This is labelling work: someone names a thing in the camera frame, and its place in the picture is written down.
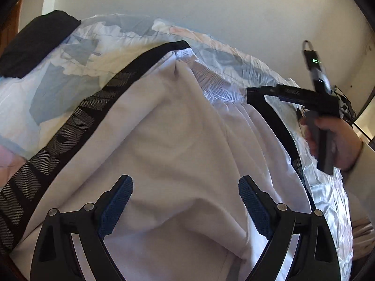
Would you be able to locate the white shorts black mesh stripes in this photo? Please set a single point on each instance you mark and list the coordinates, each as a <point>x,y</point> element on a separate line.
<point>175,137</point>

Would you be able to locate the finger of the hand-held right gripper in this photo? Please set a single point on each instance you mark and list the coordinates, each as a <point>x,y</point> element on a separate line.
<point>263,92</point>

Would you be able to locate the patterned pastel bedsheet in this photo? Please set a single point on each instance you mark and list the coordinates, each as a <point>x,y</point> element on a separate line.
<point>58,73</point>

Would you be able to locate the wooden door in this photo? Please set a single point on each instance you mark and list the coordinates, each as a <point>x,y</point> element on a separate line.
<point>18,14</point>

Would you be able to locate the black cushion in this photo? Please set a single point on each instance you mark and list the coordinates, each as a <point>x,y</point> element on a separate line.
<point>35,44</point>

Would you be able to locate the person's right hand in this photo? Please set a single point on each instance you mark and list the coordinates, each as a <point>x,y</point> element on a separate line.
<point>342,143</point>

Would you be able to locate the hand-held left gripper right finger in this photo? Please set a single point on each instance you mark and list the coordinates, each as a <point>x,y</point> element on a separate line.
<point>255,207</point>

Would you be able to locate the person's right forearm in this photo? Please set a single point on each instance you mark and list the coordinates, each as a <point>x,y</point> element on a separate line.
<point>363,181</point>

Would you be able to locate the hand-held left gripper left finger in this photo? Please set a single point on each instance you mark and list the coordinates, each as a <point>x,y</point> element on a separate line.
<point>115,207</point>

